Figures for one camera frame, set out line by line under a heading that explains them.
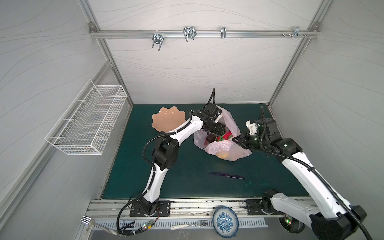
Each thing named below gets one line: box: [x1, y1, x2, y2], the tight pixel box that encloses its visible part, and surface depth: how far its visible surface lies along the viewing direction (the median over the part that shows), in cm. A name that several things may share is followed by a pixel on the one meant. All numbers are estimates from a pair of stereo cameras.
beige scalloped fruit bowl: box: [151, 106, 186, 133], surface depth 113 cm
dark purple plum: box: [206, 133, 216, 143], surface depth 97 cm
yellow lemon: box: [216, 151, 229, 159], surface depth 86 cm
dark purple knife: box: [208, 172, 245, 180], surface depth 87 cm
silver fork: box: [79, 216, 117, 236], surface depth 70 cm
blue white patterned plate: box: [212, 207, 239, 238], surface depth 70 cm
